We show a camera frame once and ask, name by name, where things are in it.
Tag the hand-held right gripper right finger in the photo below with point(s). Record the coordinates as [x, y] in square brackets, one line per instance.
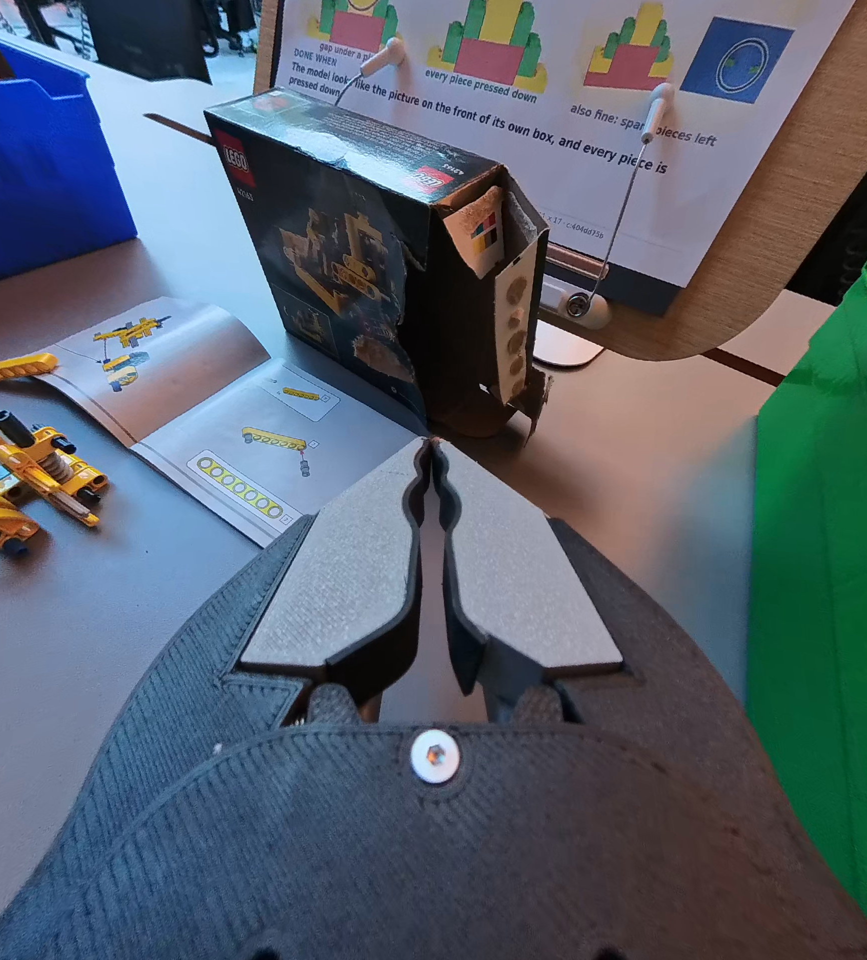
[516, 585]

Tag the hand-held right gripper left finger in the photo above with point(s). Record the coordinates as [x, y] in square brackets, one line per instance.
[343, 585]

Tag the lego instruction booklet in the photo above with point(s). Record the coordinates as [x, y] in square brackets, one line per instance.
[193, 360]

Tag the yellow lego assembly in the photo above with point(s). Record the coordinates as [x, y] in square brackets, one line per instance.
[36, 457]

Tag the black lego box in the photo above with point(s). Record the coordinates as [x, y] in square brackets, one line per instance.
[313, 225]

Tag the yellow lego beam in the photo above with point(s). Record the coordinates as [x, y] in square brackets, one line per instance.
[12, 369]

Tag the grey stand base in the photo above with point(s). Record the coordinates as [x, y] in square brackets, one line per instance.
[561, 349]

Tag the green plastic bin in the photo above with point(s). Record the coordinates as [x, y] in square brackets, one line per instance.
[831, 600]

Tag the dark blue sheet ledge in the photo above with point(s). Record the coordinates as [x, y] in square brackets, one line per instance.
[651, 296]

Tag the printed instruction sheet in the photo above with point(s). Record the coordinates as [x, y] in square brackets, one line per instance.
[703, 210]

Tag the wooden display board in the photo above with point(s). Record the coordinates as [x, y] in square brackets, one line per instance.
[801, 225]

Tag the blue plastic bin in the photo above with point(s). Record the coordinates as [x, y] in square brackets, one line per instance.
[28, 187]

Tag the black office chair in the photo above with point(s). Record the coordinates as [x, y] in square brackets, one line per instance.
[148, 37]

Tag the white round screw mount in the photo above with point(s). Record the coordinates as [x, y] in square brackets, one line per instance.
[591, 315]

